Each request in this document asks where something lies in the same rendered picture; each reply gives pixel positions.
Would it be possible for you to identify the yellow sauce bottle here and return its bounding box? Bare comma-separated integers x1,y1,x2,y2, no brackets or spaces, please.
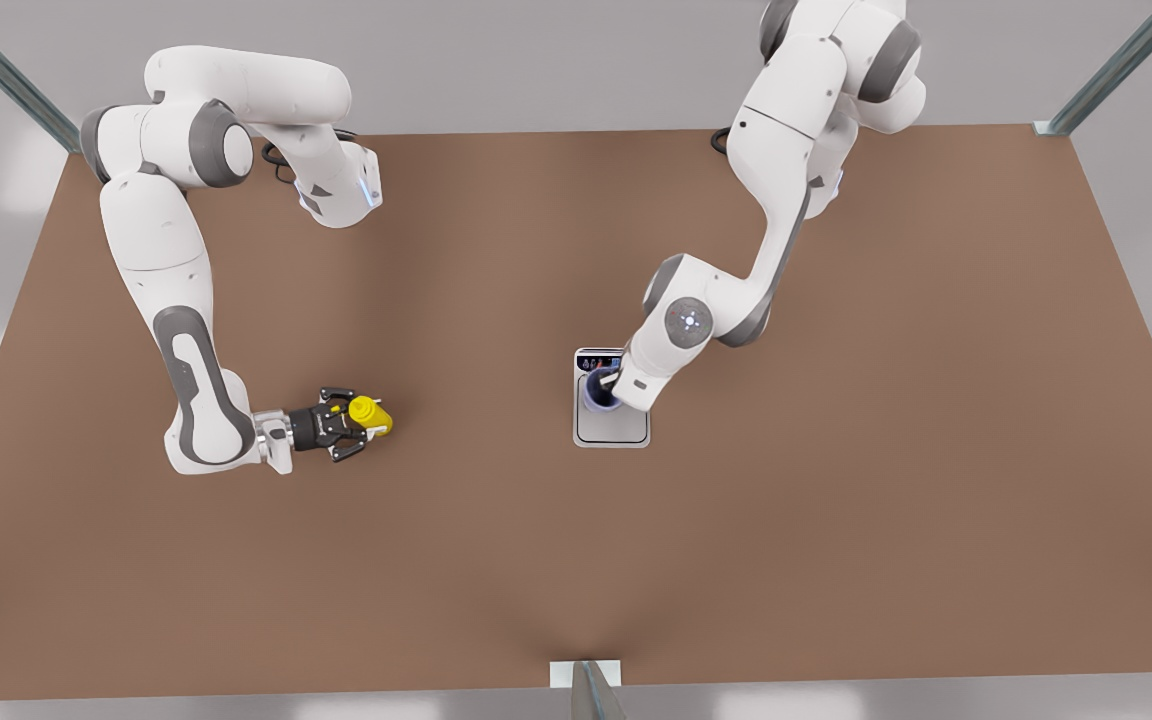
348,396,394,439

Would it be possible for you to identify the grey digital kitchen scale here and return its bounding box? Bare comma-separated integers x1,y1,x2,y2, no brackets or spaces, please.
573,347,652,449

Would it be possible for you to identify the silver frame post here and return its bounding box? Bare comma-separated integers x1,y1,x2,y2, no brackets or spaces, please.
549,659,627,720
0,0,83,154
1033,0,1152,138

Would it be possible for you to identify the dark blue cup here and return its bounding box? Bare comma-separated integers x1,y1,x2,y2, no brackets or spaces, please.
583,365,626,414

